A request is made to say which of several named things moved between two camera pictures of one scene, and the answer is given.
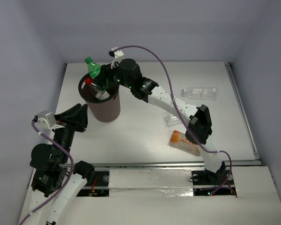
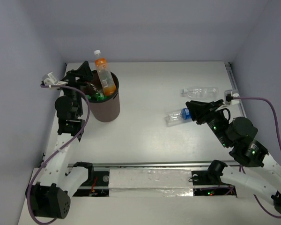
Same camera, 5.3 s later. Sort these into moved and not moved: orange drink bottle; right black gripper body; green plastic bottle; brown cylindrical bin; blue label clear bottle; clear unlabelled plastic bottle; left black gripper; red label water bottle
Moved: orange drink bottle; green plastic bottle; left black gripper; right black gripper body
Not moved: red label water bottle; blue label clear bottle; clear unlabelled plastic bottle; brown cylindrical bin
